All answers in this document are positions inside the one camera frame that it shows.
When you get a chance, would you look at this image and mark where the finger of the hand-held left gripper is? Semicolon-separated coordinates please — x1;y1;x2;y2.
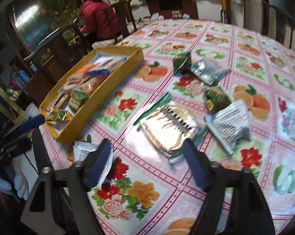
20;115;45;133

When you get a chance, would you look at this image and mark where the white printed snack packet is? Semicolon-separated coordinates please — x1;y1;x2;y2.
73;141;114;185

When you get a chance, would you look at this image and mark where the glass fish tank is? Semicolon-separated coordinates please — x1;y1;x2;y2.
5;0;89;61

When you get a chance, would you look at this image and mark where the green gold crumpled packet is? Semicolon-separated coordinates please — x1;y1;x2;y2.
190;59;231;87

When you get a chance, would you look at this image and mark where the brown television cabinet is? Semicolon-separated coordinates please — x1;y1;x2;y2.
146;0;199;20

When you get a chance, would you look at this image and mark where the dark green snack packet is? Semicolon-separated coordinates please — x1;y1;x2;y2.
203;85;233;115

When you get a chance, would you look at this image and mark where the dark wooden chair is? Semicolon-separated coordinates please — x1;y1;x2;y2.
101;0;139;45
260;0;295;54

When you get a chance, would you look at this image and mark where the green-edged biscuit packet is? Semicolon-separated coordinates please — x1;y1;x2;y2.
133;92;208;165

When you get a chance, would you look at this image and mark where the orange clear biscuit packet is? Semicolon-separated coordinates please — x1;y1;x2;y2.
80;76;109;95

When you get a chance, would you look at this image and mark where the floral fruit print tablecloth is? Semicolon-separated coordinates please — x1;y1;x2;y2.
38;18;295;235

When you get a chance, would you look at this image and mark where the blue bottle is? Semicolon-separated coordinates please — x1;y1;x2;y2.
19;70;30;84

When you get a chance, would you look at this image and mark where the long blue white biscuit pack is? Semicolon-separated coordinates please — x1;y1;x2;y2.
86;55;129;77

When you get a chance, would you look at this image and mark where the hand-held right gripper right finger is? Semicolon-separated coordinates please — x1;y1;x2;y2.
183;138;276;235

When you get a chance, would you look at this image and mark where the person's left hand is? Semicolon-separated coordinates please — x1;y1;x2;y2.
0;162;30;201

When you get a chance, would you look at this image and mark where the long orange biscuit pack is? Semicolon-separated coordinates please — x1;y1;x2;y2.
73;63;100;79

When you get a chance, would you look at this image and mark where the yellow cardboard box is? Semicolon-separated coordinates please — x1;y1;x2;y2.
39;45;144;145

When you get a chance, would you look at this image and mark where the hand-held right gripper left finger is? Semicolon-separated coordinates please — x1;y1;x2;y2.
20;138;113;235

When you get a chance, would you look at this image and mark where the silver white snack packet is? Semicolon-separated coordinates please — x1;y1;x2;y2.
204;99;253;155

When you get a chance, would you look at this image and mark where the white cup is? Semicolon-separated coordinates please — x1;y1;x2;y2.
25;102;41;119

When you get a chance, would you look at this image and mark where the yellow-edged biscuit packet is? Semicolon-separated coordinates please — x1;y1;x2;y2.
51;92;72;112

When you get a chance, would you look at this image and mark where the small green gold packet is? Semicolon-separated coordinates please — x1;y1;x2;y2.
46;110;68;123

